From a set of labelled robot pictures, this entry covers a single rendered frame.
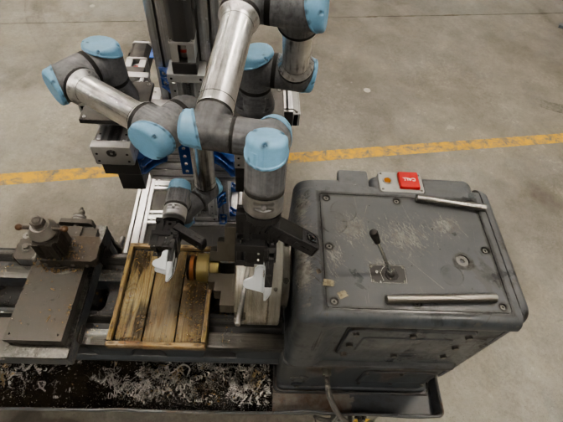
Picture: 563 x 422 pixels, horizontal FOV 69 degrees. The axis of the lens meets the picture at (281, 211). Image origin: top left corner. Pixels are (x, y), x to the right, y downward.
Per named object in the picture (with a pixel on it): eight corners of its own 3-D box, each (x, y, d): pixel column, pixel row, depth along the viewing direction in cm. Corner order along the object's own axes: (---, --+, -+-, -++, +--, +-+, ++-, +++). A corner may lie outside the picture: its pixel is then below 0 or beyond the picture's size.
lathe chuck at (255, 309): (266, 244, 143) (271, 198, 116) (264, 336, 128) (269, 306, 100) (241, 244, 143) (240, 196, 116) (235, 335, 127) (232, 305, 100)
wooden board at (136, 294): (216, 251, 149) (216, 245, 145) (205, 351, 128) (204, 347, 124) (132, 248, 147) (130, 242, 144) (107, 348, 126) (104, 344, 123)
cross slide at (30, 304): (103, 225, 145) (100, 218, 141) (66, 347, 120) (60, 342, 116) (54, 223, 144) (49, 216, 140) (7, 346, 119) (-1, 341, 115)
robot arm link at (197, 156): (193, 74, 118) (206, 182, 158) (165, 91, 113) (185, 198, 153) (224, 91, 115) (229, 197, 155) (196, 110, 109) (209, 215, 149)
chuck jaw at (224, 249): (248, 256, 123) (250, 218, 120) (248, 263, 118) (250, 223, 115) (211, 254, 122) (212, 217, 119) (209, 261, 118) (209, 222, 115)
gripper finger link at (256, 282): (242, 299, 87) (244, 259, 84) (270, 300, 87) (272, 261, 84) (241, 306, 84) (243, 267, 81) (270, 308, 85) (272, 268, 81)
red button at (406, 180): (415, 176, 126) (417, 172, 124) (418, 191, 122) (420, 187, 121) (395, 175, 125) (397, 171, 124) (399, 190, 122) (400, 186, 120)
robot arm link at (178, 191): (193, 192, 143) (191, 176, 136) (189, 218, 137) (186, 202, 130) (170, 190, 143) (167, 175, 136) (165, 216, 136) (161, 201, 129)
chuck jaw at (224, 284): (247, 273, 118) (245, 309, 109) (247, 283, 121) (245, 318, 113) (209, 271, 117) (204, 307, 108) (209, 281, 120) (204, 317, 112)
